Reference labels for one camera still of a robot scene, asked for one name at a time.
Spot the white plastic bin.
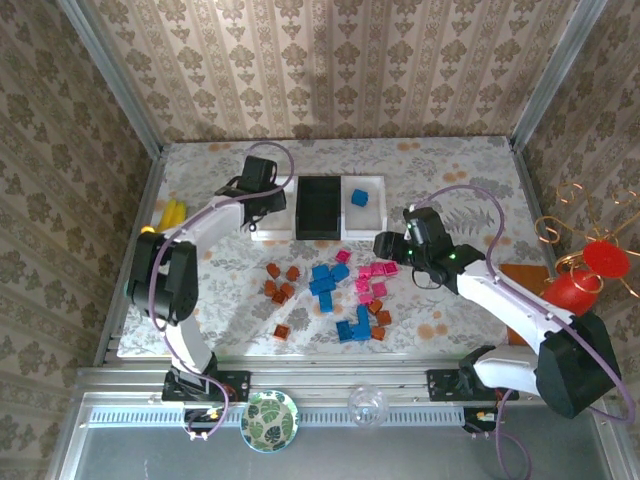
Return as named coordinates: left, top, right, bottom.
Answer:
left=342, top=173, right=390, bottom=237
left=249, top=174, right=297, bottom=242

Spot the black plastic bin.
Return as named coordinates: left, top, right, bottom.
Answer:
left=294, top=174, right=345, bottom=241

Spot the white floral tablecloth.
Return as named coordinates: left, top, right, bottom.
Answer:
left=116, top=135, right=527, bottom=359

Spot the brown flat board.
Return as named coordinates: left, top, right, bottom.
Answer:
left=498, top=262, right=551, bottom=347

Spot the yellow toy banana bunch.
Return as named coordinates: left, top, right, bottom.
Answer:
left=141, top=198, right=189, bottom=236

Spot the red round vase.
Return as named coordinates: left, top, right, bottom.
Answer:
left=541, top=272, right=605, bottom=318

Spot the red disc ornament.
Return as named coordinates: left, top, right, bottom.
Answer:
left=582, top=239, right=631, bottom=279

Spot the green leaf pattern bowl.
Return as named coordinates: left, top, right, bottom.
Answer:
left=240, top=389, right=300, bottom=454

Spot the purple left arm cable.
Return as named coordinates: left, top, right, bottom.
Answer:
left=149, top=141, right=296, bottom=444

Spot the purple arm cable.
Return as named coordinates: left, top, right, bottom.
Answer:
left=412, top=184, right=632, bottom=480
left=149, top=141, right=296, bottom=444

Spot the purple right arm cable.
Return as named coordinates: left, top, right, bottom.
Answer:
left=412, top=184, right=632, bottom=480

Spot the aluminium frame rail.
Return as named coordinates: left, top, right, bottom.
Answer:
left=509, top=135, right=566, bottom=271
left=77, top=366, right=551, bottom=402
left=93, top=147, right=169, bottom=369

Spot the gold wire ornament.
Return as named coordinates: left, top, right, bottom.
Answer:
left=533, top=180, right=640, bottom=301

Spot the black connector bracket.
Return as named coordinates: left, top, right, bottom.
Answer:
left=462, top=405, right=500, bottom=437
left=182, top=405, right=226, bottom=442

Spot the grey slotted cable duct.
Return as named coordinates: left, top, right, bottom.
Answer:
left=85, top=405, right=469, bottom=427

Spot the aluminium frame post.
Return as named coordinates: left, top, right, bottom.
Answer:
left=511, top=0, right=609, bottom=151
left=58, top=0, right=165, bottom=157

